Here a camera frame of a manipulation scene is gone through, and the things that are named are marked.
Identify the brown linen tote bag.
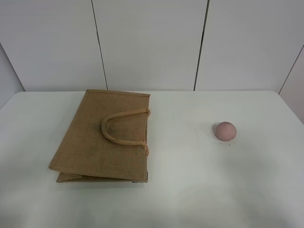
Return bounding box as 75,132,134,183
49,90,150,183

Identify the pink peach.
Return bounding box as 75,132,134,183
213,122,237,142

